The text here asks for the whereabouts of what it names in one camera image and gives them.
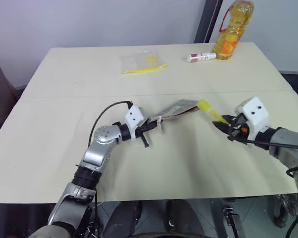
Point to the small white spray bottle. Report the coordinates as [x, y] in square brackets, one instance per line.
[200, 56]

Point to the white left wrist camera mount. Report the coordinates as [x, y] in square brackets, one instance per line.
[134, 116]

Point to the yellow highlighter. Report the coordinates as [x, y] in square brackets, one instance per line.
[208, 111]

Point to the dark vertical post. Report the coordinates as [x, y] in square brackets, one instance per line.
[208, 21]

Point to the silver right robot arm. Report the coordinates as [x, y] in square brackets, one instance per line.
[288, 141]

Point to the grid pattern zip pouch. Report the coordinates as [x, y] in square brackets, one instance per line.
[177, 110]

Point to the clear yellow-zip plastic bag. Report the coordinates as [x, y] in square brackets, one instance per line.
[139, 60]

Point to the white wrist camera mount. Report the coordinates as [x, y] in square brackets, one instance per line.
[134, 116]
[254, 115]

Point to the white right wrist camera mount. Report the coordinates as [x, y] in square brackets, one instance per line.
[254, 115]

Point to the black metal bracket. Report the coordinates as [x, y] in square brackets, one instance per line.
[230, 217]

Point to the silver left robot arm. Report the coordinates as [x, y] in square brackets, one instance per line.
[101, 139]

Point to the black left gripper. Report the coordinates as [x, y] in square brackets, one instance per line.
[139, 132]

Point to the large cooking oil bottle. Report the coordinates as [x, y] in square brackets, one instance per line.
[229, 37]

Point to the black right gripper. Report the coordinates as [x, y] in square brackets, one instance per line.
[239, 130]

